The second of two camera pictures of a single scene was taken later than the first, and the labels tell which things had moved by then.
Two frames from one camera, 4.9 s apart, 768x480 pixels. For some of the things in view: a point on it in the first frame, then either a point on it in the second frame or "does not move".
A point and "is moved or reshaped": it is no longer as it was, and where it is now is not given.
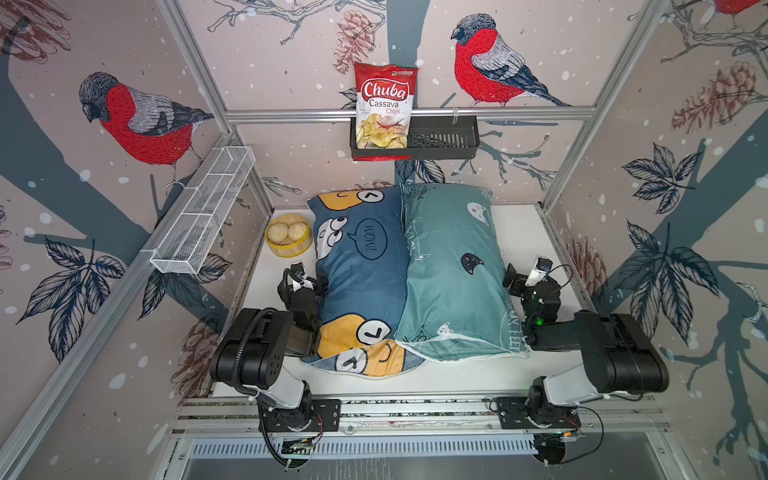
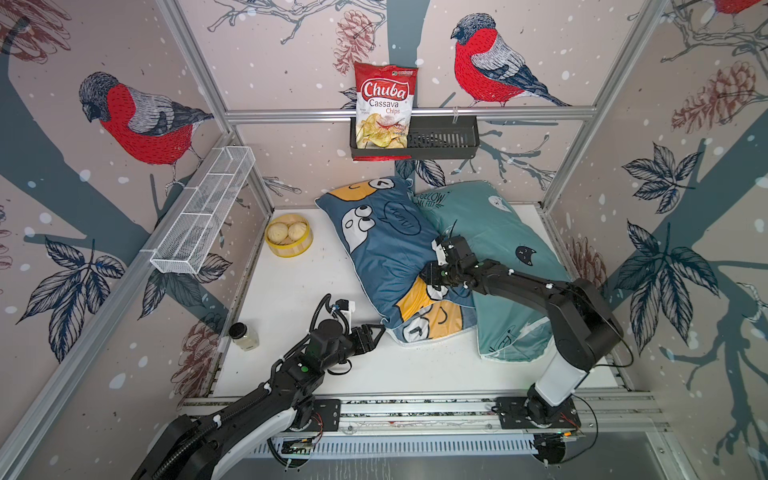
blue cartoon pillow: (361, 263) is moved or reshaped
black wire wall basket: (432, 138) does not move
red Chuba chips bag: (385, 97) does not move
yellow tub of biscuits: (288, 235) does not move
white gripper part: (539, 271) to (440, 253)
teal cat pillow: (456, 303) is moved or reshaped
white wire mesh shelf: (191, 233) does not move
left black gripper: (285, 294) to (366, 345)
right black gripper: (519, 281) to (430, 273)
